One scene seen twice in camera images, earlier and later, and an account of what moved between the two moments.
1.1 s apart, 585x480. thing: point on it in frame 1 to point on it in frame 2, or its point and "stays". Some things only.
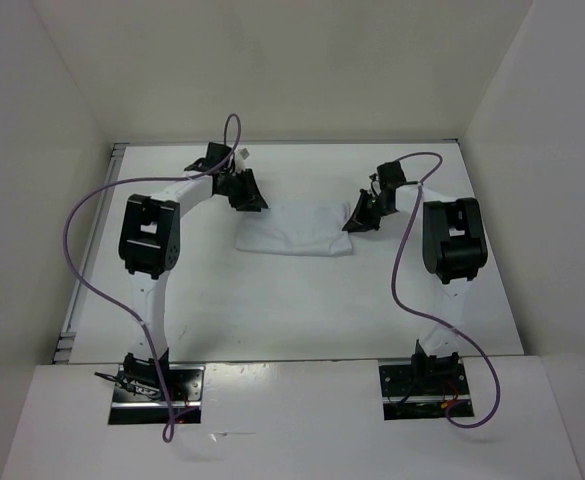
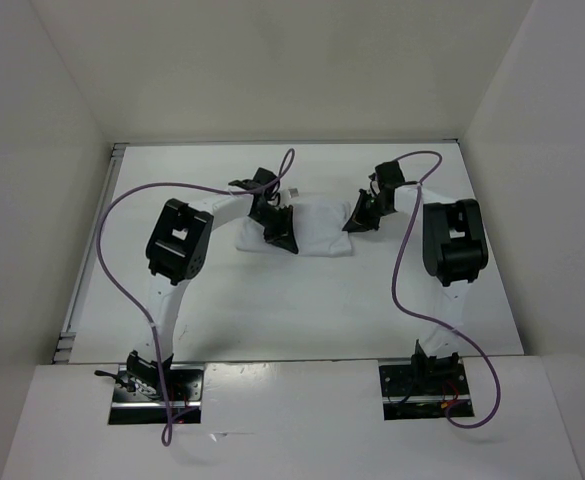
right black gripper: [359, 219] stays
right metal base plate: [424, 391] stays
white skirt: [298, 228] stays
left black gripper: [251, 198] to [283, 235]
